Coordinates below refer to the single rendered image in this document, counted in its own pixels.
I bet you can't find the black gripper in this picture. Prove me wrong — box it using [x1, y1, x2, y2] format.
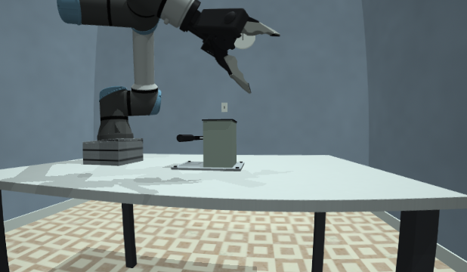
[180, 0, 280, 94]

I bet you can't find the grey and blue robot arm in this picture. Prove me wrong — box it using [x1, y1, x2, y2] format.
[57, 0, 249, 141]

